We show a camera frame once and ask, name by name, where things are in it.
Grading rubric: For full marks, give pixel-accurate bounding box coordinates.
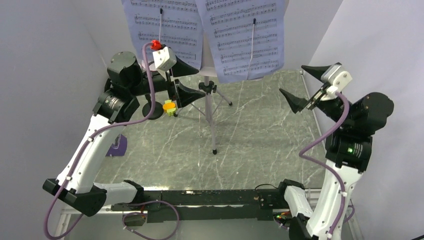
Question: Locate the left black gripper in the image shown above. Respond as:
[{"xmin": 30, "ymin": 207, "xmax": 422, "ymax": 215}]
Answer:
[{"xmin": 129, "ymin": 55, "xmax": 206, "ymax": 108}]

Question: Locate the lilac tripod music stand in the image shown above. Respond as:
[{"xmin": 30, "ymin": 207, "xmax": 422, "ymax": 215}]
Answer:
[{"xmin": 173, "ymin": 0, "xmax": 289, "ymax": 156}]

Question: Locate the sheet music paper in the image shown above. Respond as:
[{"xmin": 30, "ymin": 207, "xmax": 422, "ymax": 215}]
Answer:
[
  {"xmin": 195, "ymin": 0, "xmax": 286, "ymax": 84},
  {"xmin": 122, "ymin": 0, "xmax": 204, "ymax": 70}
]

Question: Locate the purple metronome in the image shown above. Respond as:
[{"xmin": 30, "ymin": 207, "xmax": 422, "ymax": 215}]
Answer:
[{"xmin": 105, "ymin": 134, "xmax": 128, "ymax": 157}]

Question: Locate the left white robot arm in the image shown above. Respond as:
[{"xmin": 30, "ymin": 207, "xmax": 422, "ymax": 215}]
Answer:
[{"xmin": 42, "ymin": 51, "xmax": 205, "ymax": 217}]

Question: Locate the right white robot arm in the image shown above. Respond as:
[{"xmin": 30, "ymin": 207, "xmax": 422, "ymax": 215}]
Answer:
[{"xmin": 276, "ymin": 62, "xmax": 395, "ymax": 240}]

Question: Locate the orange green toy block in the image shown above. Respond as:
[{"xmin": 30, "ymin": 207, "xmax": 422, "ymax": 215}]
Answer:
[{"xmin": 162, "ymin": 99, "xmax": 178, "ymax": 117}]

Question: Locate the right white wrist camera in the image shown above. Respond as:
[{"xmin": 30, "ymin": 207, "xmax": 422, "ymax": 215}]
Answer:
[{"xmin": 320, "ymin": 62, "xmax": 353, "ymax": 101}]

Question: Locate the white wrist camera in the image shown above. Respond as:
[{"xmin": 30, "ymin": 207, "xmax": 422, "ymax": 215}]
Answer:
[
  {"xmin": 320, "ymin": 62, "xmax": 353, "ymax": 101},
  {"xmin": 150, "ymin": 40, "xmax": 177, "ymax": 72}
]

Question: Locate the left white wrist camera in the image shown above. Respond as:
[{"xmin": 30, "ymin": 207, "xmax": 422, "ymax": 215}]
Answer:
[{"xmin": 150, "ymin": 40, "xmax": 177, "ymax": 72}]

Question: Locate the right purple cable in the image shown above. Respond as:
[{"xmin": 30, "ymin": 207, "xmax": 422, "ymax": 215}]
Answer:
[{"xmin": 274, "ymin": 92, "xmax": 356, "ymax": 238}]

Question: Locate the purple cable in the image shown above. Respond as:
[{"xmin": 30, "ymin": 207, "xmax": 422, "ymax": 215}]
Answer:
[
  {"xmin": 274, "ymin": 92, "xmax": 356, "ymax": 238},
  {"xmin": 43, "ymin": 41, "xmax": 181, "ymax": 240}
]

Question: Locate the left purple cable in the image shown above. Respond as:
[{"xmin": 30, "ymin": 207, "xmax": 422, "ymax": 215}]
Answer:
[{"xmin": 43, "ymin": 41, "xmax": 181, "ymax": 240}]

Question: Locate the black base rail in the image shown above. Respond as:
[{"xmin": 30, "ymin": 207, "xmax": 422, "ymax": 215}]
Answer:
[{"xmin": 111, "ymin": 188, "xmax": 289, "ymax": 223}]

